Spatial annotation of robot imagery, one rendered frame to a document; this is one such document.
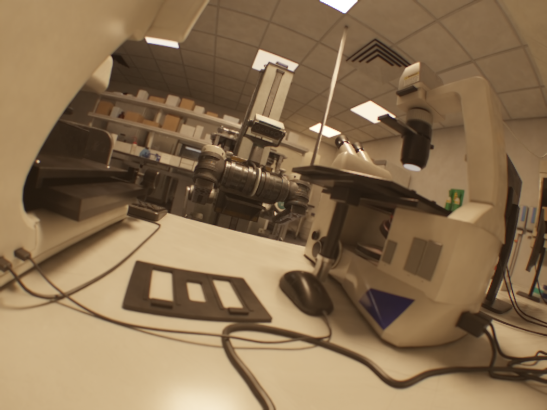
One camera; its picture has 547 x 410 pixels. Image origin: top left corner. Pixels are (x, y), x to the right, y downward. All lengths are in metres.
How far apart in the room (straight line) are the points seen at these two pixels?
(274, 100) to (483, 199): 1.29
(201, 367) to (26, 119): 0.23
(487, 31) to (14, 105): 2.49
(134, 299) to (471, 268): 0.39
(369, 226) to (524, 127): 3.10
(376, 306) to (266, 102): 1.30
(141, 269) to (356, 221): 0.48
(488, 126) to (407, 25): 2.03
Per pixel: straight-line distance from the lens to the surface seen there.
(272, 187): 1.06
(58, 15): 0.23
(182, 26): 0.37
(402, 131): 0.52
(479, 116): 0.44
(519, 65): 2.74
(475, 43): 2.51
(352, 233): 0.57
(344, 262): 0.46
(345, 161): 0.58
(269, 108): 1.43
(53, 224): 0.30
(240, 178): 1.02
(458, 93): 0.49
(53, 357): 0.19
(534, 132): 3.43
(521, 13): 0.45
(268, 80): 1.50
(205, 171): 1.00
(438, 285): 0.32
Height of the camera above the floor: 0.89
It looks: 2 degrees down
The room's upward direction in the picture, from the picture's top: 16 degrees clockwise
